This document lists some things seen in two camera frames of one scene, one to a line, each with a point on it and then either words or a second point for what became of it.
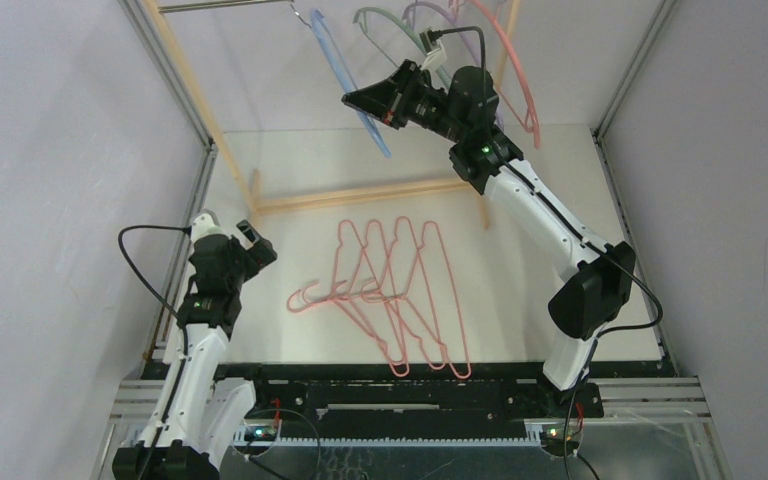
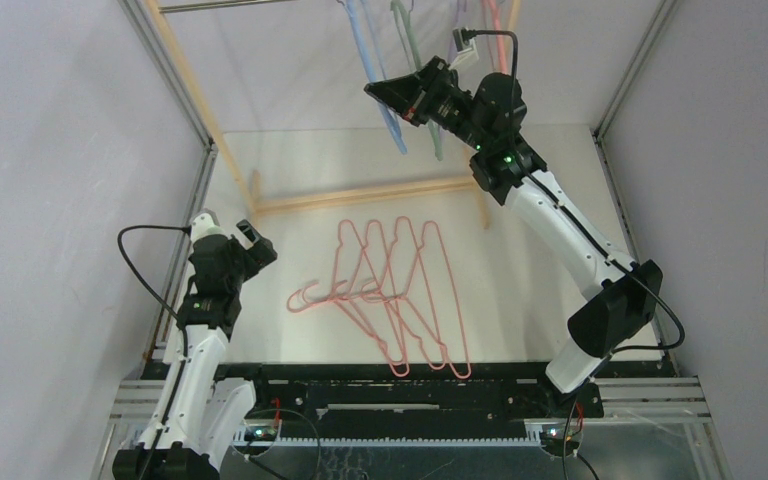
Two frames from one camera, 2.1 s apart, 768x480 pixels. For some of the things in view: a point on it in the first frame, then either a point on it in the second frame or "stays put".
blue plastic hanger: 338,55 → 396,132
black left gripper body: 257,256 stays put
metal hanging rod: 214,5 stays put
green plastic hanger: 361,11 → 407,29
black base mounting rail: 411,402 stays put
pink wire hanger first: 357,288 stays put
